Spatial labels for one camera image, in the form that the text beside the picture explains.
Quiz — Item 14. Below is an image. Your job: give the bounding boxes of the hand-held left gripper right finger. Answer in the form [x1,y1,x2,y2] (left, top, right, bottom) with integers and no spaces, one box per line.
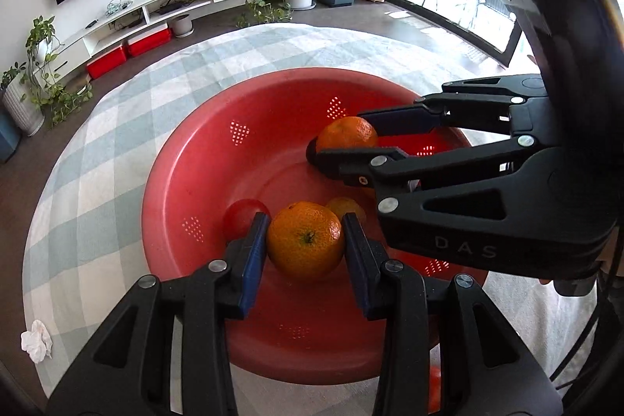
[341,212,566,416]

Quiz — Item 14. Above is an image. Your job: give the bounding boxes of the white crumpled tissue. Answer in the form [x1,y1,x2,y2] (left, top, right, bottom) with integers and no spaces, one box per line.
[20,320,53,364]

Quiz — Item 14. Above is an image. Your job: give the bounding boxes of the checked tablecloth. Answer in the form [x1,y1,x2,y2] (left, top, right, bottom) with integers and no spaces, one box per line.
[22,23,598,416]

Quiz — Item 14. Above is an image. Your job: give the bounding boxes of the mandarin orange with stem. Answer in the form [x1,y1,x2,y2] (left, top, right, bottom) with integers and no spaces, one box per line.
[266,202,345,283]

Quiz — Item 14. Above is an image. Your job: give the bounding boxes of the white TV cabinet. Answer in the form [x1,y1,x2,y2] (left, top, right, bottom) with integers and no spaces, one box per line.
[49,0,281,71]

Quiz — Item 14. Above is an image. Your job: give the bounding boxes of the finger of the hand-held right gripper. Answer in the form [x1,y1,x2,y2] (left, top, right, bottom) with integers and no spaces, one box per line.
[312,133,615,283]
[356,74,557,139]

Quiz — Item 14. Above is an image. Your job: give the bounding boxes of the plant in white ribbed pot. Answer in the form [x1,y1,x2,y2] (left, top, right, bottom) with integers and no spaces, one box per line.
[0,62,46,136]

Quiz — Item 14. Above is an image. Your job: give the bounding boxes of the tall plant in blue pot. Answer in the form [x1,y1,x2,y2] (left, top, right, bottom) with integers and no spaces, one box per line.
[0,104,21,163]

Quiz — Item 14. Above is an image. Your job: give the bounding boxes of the small yellow-brown fruit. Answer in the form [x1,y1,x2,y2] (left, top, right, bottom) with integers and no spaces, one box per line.
[326,196,366,227]

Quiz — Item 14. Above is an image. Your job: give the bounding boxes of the red colander bowl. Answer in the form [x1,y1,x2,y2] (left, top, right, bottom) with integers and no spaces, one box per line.
[141,67,491,382]

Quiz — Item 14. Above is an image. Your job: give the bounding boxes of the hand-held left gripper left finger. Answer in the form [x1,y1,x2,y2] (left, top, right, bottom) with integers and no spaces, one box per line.
[46,211,272,416]

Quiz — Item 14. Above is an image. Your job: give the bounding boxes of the large red tomato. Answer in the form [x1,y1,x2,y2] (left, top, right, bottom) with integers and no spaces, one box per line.
[223,198,271,246]

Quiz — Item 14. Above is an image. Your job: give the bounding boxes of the trailing pothos in white pot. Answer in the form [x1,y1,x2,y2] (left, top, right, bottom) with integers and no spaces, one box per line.
[24,16,93,127]

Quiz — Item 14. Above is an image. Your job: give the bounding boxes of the large mandarin orange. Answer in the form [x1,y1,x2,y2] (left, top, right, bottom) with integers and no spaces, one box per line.
[316,116,379,151]

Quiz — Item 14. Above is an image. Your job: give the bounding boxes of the red storage box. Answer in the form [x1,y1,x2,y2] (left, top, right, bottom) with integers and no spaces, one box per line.
[127,28,172,57]
[87,46,128,80]

